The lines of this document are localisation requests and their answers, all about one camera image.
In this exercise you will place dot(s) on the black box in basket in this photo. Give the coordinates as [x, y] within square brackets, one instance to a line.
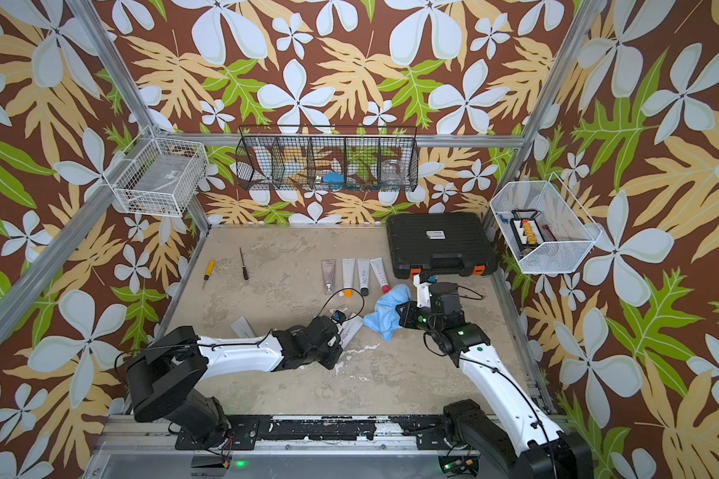
[526, 229]

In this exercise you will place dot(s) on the yellow handle screwdriver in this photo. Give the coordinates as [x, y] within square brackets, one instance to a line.
[209, 271]

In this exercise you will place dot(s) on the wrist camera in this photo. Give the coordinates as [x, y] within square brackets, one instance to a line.
[339, 317]
[423, 289]

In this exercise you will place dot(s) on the white wire basket left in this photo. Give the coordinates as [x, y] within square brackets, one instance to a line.
[158, 175]

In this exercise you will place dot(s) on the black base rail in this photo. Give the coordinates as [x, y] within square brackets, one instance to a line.
[251, 432]

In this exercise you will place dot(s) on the pink cap toothpaste tube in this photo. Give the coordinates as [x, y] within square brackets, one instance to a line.
[378, 268]

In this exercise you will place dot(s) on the white wire basket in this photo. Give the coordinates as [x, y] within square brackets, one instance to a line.
[569, 230]
[158, 175]

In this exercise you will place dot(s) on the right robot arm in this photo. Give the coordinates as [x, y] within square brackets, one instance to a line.
[522, 441]

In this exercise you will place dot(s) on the black cap toothpaste tube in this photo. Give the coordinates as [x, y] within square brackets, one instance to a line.
[348, 330]

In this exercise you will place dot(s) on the black wire basket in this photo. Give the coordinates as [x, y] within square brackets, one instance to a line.
[371, 158]

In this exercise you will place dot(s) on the blue microfiber cloth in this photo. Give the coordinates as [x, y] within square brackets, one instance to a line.
[384, 319]

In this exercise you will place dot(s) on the black handle screwdriver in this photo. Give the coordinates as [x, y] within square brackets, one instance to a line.
[245, 271]

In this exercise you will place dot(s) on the clear pink tube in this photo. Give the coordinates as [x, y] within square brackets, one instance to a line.
[329, 273]

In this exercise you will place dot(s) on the white wire basket right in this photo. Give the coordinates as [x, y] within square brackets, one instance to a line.
[569, 230]

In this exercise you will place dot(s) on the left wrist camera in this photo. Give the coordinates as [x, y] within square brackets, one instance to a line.
[339, 317]

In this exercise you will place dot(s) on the blue item in basket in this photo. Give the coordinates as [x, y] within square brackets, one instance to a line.
[333, 179]

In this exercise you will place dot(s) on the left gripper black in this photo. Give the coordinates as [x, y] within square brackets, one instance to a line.
[337, 352]

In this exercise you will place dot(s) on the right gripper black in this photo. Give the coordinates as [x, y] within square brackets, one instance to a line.
[407, 317]

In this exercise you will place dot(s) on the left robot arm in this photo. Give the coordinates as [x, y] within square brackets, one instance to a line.
[162, 379]

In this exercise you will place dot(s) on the black plastic tool case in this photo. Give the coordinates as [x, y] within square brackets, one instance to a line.
[440, 244]

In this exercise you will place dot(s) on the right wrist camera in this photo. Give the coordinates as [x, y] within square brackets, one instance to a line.
[423, 289]

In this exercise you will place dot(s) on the green cap toothpaste tube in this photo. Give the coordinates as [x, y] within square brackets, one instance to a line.
[242, 328]

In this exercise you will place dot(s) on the orange cap toothpaste tube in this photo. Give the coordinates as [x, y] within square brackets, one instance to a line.
[348, 275]

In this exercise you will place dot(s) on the dark cap toothpaste tube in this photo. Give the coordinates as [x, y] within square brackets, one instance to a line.
[364, 268]

